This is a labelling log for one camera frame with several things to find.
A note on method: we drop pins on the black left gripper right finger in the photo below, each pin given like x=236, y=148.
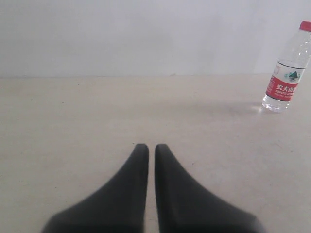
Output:
x=185, y=206

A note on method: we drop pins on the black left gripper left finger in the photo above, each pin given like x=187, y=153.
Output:
x=117, y=207

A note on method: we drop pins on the clear water bottle red label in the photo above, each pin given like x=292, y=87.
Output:
x=289, y=70

